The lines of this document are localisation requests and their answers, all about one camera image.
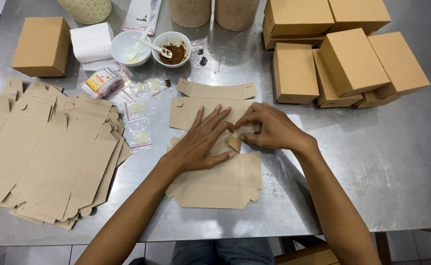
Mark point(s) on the stack of flat cardboard sheets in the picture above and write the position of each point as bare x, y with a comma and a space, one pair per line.
42, 154

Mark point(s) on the kraft box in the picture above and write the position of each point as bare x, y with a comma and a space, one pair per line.
215, 191

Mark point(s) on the wooden stool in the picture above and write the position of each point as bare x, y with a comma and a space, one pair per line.
307, 255

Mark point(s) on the small zip bag brown paste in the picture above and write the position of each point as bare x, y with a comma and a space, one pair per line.
208, 62
200, 50

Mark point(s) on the white spoon with brown paste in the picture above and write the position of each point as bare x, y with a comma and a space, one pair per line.
151, 45

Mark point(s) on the brown chili paste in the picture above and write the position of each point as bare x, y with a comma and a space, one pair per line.
178, 55

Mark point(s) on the single closed brown carton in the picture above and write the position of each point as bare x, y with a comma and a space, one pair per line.
40, 46

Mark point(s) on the white plastic spoon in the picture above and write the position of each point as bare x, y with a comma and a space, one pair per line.
137, 46

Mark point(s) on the clear pack of zip bags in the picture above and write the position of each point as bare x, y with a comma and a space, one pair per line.
141, 14

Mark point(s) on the person's left hand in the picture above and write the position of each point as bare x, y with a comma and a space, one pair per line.
195, 147

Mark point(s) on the beige woven cylinder container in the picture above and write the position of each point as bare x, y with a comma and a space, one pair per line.
236, 14
189, 13

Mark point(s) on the pile of assembled kraft boxes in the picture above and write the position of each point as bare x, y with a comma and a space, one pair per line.
348, 62

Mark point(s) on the white bowl with pale sauce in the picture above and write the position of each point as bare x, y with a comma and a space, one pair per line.
121, 49

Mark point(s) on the person's right hand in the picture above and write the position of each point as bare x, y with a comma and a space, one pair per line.
278, 128

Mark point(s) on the cream woven basket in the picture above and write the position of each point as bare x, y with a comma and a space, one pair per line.
86, 10

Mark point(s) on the plastic packet with yellow label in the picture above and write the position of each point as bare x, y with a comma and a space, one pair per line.
101, 83

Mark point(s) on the white paper napkin stack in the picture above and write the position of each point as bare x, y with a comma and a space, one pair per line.
92, 42

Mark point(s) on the white bowl with brown paste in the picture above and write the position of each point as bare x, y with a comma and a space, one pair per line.
164, 38

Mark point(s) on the person's blue jeans legs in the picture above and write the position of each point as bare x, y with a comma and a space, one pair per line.
222, 252

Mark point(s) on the small zip bag white filling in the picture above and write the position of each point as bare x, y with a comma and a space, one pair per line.
141, 137
137, 107
153, 85
137, 88

